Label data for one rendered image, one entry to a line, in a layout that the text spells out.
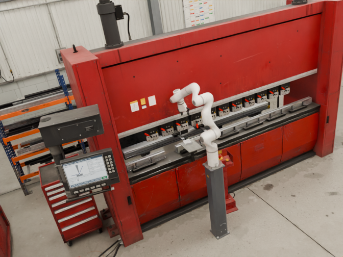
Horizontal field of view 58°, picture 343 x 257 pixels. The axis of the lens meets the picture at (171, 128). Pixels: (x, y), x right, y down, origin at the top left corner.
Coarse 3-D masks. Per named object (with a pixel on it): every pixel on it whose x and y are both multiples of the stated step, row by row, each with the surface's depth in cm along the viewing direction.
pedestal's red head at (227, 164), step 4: (224, 148) 390; (224, 152) 393; (228, 152) 390; (228, 156) 392; (232, 156) 380; (220, 160) 379; (224, 160) 378; (232, 160) 384; (224, 164) 380; (228, 164) 383; (232, 164) 384; (224, 168) 383
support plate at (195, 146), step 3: (192, 141) 385; (180, 144) 384; (183, 144) 382; (189, 144) 380; (192, 144) 379; (195, 144) 378; (198, 144) 377; (186, 147) 374; (189, 147) 373; (192, 147) 372; (195, 147) 371; (198, 147) 370; (201, 147) 369; (189, 150) 367; (192, 150) 366
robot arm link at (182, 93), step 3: (180, 90) 330; (183, 90) 324; (177, 93) 330; (180, 93) 329; (183, 93) 325; (186, 93) 321; (171, 96) 336; (174, 96) 332; (177, 96) 330; (180, 96) 330; (183, 96) 330; (171, 99) 337; (174, 99) 333; (177, 99) 332; (180, 99) 332; (171, 102) 341; (174, 102) 338
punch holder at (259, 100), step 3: (264, 90) 411; (255, 93) 411; (258, 93) 408; (261, 93) 410; (264, 93) 412; (255, 96) 413; (261, 96) 412; (264, 96) 414; (255, 99) 416; (258, 99) 411; (261, 99) 415; (264, 99) 416; (255, 102) 418; (258, 102) 413; (261, 102) 416
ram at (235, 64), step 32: (256, 32) 372; (288, 32) 392; (128, 64) 318; (160, 64) 334; (192, 64) 350; (224, 64) 369; (256, 64) 389; (288, 64) 412; (128, 96) 331; (160, 96) 348; (224, 96) 386; (128, 128) 345
